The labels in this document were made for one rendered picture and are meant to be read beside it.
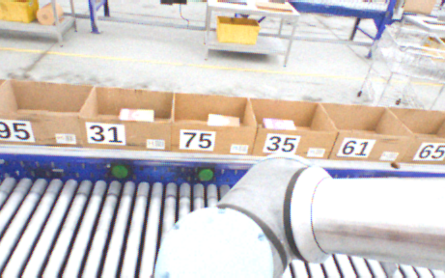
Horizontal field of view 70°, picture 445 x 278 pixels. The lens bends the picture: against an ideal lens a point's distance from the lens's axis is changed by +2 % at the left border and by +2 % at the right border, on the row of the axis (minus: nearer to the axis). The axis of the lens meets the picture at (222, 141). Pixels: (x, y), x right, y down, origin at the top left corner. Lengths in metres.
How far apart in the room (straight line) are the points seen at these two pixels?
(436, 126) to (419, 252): 1.85
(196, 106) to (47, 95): 0.74
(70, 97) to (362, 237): 1.55
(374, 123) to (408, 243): 1.62
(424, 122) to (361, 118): 0.39
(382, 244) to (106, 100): 1.50
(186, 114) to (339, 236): 1.35
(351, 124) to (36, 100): 1.70
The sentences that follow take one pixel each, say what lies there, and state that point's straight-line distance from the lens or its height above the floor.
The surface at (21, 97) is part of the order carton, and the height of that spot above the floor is 0.95.
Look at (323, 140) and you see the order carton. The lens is 1.58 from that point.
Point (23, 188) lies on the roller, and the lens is 1.64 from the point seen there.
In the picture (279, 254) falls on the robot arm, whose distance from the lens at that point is 0.49.
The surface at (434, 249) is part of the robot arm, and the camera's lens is 0.43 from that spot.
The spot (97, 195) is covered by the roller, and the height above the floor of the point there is 0.75.
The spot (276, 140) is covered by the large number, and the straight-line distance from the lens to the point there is 1.50.
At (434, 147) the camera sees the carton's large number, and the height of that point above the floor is 1.00.
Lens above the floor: 1.82
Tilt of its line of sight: 36 degrees down
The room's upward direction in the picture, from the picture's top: 8 degrees clockwise
